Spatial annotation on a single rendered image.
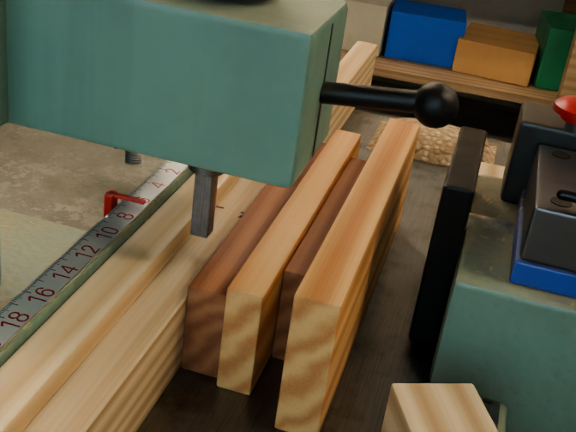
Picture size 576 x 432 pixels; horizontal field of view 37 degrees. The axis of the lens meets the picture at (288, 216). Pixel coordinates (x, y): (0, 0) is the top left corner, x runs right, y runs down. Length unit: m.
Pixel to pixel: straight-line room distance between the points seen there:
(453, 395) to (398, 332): 0.10
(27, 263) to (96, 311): 0.33
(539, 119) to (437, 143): 0.22
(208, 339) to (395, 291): 0.14
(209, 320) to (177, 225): 0.06
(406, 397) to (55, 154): 2.51
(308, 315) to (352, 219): 0.08
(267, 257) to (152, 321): 0.06
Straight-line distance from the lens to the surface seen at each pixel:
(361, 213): 0.43
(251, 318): 0.39
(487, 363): 0.43
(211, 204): 0.43
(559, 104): 0.48
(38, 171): 2.72
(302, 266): 0.42
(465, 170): 0.44
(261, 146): 0.37
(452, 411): 0.37
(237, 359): 0.40
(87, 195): 2.58
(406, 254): 0.55
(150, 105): 0.38
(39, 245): 0.72
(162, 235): 0.43
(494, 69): 3.29
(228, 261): 0.42
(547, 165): 0.46
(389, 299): 0.50
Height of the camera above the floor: 1.16
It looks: 27 degrees down
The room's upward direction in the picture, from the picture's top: 8 degrees clockwise
